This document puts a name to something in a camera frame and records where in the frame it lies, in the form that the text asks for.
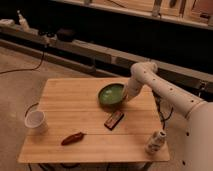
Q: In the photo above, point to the white plastic bottle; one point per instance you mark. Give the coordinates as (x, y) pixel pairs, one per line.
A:
(155, 142)

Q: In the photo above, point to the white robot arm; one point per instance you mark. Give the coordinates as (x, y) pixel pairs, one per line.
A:
(198, 144)

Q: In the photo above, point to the dark round object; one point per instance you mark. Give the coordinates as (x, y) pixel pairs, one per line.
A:
(65, 35)

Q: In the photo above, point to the green ceramic bowl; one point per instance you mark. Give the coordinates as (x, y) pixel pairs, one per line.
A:
(111, 94)

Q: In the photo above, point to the white spray bottle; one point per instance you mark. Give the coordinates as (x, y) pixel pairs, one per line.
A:
(23, 22)

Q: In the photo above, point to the brown chocolate bar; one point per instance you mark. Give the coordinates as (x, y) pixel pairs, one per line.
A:
(113, 120)

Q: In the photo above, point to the white paper cup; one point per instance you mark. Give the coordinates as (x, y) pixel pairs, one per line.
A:
(36, 121)

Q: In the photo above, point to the wooden table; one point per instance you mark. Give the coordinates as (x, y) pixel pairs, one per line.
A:
(71, 106)

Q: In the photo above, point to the red chili pepper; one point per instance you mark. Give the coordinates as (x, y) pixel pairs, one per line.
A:
(72, 138)

